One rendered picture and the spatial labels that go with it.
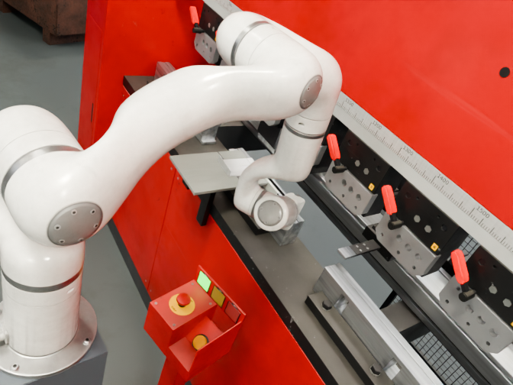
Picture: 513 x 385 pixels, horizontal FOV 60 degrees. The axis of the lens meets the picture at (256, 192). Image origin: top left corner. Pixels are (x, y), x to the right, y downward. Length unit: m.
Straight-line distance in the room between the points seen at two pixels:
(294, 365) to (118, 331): 1.06
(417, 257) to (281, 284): 0.42
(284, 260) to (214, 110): 0.77
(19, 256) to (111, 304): 1.53
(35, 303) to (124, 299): 1.49
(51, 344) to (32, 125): 0.39
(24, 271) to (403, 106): 0.78
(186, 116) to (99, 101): 1.50
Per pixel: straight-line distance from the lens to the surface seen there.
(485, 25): 0.94
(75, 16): 4.37
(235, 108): 0.69
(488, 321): 0.99
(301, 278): 1.34
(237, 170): 1.42
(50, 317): 0.81
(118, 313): 2.20
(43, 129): 0.66
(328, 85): 0.86
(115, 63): 2.07
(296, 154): 0.94
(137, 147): 0.63
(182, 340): 1.31
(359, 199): 1.12
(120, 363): 2.07
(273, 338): 1.33
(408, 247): 1.06
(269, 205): 1.04
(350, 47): 1.13
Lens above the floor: 1.78
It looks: 35 degrees down
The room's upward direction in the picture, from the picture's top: 21 degrees clockwise
